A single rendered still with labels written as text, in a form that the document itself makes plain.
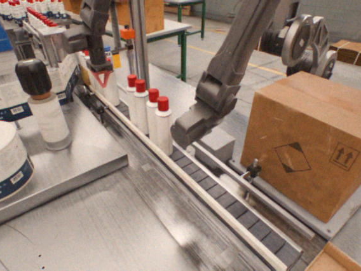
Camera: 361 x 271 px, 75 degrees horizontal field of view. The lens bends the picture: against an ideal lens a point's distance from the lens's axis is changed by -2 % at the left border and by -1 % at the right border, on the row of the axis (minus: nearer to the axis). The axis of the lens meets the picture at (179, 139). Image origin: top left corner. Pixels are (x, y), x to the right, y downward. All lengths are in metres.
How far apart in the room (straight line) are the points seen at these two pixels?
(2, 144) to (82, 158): 0.23
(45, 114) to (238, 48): 0.61
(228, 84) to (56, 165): 0.61
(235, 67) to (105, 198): 0.53
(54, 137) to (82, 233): 0.34
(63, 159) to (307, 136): 0.73
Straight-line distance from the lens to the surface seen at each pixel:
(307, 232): 0.59
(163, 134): 0.74
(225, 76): 0.48
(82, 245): 0.71
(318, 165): 0.68
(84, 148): 0.89
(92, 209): 0.76
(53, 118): 0.86
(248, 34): 0.47
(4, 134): 0.81
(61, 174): 0.82
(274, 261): 0.58
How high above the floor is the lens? 1.41
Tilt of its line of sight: 38 degrees down
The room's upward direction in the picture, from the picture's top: straight up
